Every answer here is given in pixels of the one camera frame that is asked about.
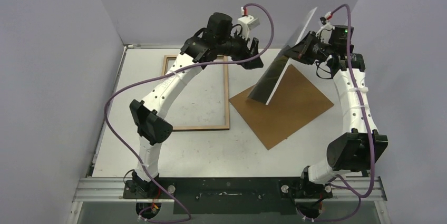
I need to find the brown frame backing board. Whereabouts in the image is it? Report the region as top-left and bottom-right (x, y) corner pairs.
(229, 65), (334, 150)

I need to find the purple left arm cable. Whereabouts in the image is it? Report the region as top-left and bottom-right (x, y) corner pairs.
(104, 3), (275, 223)

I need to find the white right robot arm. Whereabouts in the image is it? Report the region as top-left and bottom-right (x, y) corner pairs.
(284, 25), (388, 197)

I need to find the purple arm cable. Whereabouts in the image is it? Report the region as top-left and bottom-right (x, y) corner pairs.
(104, 3), (275, 223)
(297, 4), (376, 223)

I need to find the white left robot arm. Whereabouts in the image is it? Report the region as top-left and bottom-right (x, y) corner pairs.
(130, 13), (264, 198)

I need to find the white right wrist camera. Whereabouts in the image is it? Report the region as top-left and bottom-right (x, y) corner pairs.
(319, 11), (334, 30)

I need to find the wooden picture frame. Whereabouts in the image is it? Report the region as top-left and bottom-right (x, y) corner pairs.
(162, 55), (230, 132)

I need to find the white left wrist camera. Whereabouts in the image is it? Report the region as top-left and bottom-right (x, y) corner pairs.
(237, 15), (260, 40)

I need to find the landscape photo print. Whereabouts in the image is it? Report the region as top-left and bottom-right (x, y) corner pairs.
(247, 7), (318, 105)

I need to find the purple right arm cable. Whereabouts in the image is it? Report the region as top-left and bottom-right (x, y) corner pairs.
(297, 4), (376, 223)

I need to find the clear glass pane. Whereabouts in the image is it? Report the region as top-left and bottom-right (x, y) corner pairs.
(166, 65), (225, 126)

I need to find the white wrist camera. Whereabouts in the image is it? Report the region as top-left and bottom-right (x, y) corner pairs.
(319, 11), (334, 30)
(237, 15), (260, 40)

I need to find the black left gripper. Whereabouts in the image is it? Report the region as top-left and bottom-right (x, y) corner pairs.
(217, 30), (264, 70)

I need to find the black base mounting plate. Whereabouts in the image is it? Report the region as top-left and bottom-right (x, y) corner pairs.
(122, 177), (333, 215)

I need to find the aluminium rail front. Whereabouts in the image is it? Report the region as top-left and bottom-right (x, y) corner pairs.
(73, 177), (387, 202)

